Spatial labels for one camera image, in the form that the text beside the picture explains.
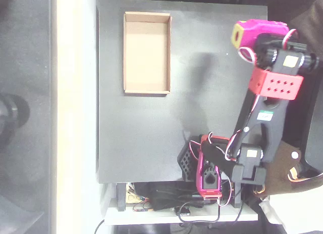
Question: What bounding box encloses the white shelf board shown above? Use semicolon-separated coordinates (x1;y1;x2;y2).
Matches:
104;205;258;226

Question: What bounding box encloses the small black connector box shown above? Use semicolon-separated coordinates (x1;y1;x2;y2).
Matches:
175;205;192;217

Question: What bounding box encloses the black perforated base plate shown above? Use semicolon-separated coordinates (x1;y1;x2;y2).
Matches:
177;135;202;182

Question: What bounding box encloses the black chair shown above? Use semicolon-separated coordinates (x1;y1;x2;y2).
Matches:
301;85;323;176

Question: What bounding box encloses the black power supply pouch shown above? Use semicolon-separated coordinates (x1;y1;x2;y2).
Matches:
147;182;205;211

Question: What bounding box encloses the black floor cable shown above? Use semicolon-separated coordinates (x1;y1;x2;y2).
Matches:
94;218;105;234

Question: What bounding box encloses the dark round stool leg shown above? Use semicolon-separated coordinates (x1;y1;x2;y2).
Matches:
0;93;31;146

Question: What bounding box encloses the brown felt bag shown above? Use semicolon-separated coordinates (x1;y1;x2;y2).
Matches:
253;139;323;200

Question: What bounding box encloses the black cable loop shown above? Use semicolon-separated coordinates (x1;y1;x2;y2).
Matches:
177;200;245;223

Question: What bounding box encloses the open cardboard box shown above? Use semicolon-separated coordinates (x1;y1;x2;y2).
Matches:
123;11;173;95

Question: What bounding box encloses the black table clamp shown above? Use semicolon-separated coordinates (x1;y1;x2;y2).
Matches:
116;183;127;212
230;181;243;209

